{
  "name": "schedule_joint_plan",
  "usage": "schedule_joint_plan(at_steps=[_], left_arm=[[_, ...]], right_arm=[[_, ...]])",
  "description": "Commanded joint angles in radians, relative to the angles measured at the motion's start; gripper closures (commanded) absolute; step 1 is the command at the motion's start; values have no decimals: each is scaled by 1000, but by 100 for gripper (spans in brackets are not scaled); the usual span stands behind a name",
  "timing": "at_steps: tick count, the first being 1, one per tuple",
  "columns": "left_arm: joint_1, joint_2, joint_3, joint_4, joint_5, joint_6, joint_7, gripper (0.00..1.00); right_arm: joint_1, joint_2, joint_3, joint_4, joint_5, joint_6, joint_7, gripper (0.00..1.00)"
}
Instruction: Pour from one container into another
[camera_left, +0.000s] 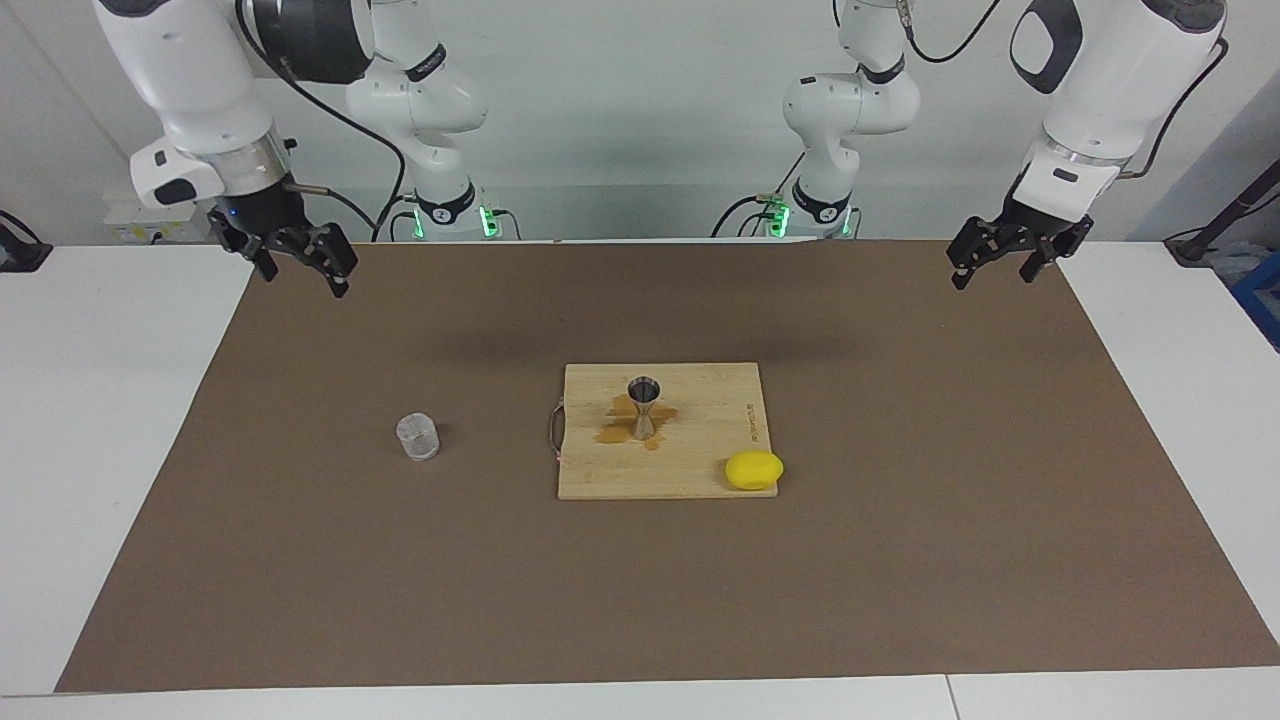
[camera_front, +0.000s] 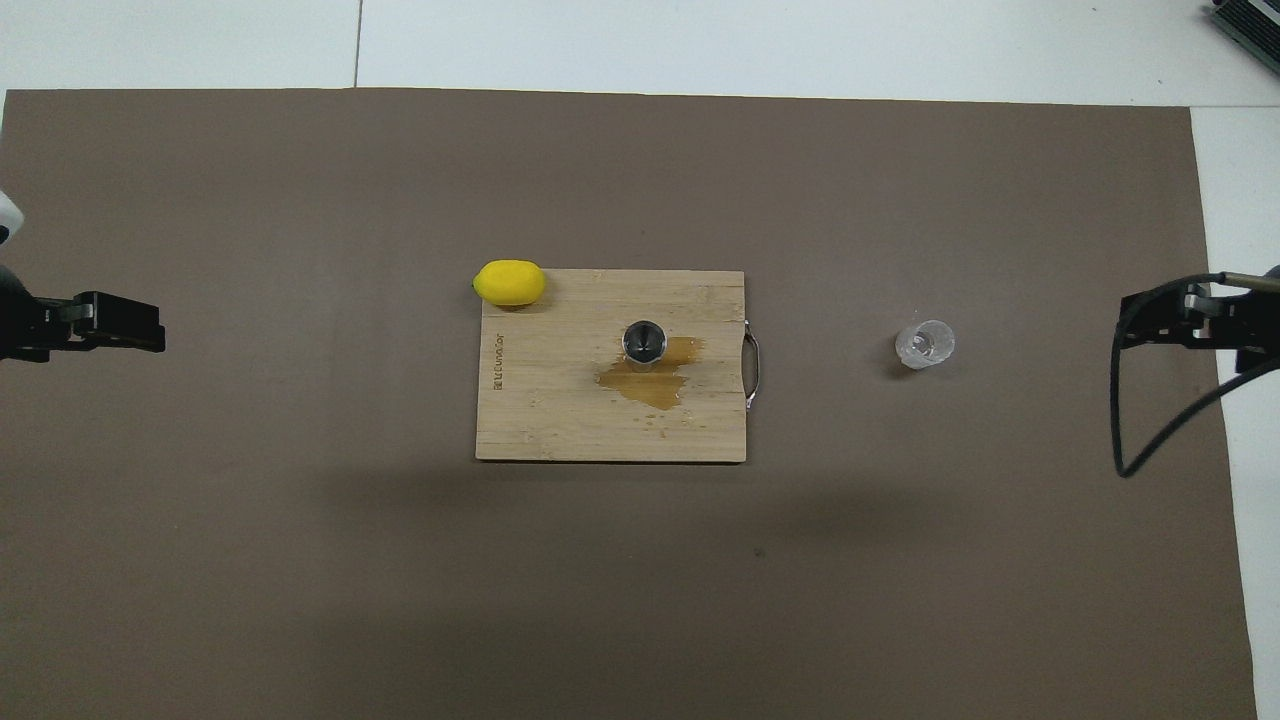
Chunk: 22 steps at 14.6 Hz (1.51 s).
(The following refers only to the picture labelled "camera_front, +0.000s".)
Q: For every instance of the grey ribbed device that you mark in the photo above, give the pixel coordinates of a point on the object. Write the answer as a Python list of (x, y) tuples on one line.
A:
[(1255, 18)]

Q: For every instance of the yellow lemon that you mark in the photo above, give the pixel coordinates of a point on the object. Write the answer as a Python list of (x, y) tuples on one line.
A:
[(510, 283)]

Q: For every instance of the brown table mat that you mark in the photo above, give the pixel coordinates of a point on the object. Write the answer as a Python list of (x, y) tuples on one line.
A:
[(300, 550)]

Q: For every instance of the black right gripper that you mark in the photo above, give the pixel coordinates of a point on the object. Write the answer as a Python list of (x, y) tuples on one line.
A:
[(1255, 320)]

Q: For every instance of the steel double jigger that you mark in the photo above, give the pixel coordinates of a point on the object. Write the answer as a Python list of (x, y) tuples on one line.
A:
[(643, 340)]

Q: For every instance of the wooden cutting board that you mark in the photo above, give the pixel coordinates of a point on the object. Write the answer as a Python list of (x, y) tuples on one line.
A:
[(560, 420)]

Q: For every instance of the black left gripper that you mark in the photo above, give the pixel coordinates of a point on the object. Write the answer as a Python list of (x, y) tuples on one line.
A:
[(25, 325)]

